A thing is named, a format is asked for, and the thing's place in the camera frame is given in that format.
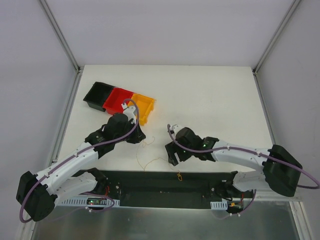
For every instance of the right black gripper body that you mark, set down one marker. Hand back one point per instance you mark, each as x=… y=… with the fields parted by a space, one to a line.
x=171 y=152

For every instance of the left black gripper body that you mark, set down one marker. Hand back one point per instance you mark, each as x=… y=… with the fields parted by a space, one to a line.
x=136 y=136

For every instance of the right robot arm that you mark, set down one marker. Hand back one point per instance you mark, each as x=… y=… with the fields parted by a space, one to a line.
x=271 y=168

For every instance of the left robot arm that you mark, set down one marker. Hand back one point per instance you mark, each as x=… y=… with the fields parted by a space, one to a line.
x=39 y=193

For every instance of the red plastic bin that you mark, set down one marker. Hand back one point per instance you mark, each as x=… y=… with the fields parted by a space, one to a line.
x=113 y=103

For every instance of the yellow plastic bin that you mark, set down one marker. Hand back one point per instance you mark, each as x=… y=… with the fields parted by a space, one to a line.
x=145 y=105

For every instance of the black plastic bin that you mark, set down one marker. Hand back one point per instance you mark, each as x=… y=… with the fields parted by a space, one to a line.
x=97 y=95

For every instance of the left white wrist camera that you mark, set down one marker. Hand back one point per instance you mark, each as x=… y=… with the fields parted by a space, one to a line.
x=130 y=112

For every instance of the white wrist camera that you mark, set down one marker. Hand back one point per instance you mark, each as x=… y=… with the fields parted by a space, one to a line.
x=174 y=129
x=130 y=112

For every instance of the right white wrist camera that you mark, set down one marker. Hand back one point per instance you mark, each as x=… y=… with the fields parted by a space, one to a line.
x=174 y=129

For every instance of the left aluminium frame post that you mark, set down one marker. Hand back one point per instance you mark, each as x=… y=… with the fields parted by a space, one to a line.
x=59 y=34

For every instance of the aluminium frame post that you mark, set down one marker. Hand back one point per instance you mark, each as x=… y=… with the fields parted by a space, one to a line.
x=277 y=34
x=59 y=34

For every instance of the right white cable duct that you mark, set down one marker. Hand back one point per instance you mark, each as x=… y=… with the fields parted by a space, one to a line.
x=219 y=205

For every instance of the white cable duct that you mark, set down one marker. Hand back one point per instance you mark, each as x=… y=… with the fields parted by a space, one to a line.
x=219 y=205
x=83 y=201

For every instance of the left white cable duct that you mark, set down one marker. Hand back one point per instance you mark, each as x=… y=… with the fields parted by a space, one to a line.
x=83 y=201

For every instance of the right aluminium frame post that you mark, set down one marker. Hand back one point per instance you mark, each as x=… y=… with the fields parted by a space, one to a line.
x=277 y=34

